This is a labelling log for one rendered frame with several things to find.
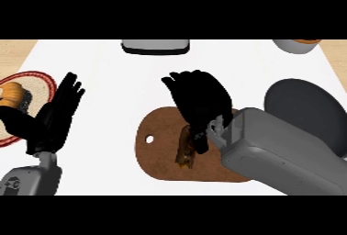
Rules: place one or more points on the red-rimmed woven placemat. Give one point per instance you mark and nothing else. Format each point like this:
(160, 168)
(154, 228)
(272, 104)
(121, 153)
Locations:
(38, 85)

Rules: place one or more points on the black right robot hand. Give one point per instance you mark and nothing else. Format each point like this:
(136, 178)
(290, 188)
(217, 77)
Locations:
(201, 98)

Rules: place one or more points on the brown wooden cutting board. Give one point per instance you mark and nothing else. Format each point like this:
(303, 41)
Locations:
(163, 153)

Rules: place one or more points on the grey and black appliance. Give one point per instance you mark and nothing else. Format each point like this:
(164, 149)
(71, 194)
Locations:
(155, 46)

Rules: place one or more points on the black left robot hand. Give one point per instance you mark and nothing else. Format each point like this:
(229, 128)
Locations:
(52, 122)

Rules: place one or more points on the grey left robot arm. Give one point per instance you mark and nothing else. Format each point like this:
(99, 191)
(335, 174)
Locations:
(30, 179)

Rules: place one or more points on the grey bowl with orange contents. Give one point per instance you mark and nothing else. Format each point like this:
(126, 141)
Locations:
(295, 46)

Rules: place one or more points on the orange pumpkin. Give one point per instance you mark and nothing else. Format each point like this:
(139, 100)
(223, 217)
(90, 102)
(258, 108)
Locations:
(9, 95)

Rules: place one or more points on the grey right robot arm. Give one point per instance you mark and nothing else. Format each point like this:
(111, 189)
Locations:
(279, 153)

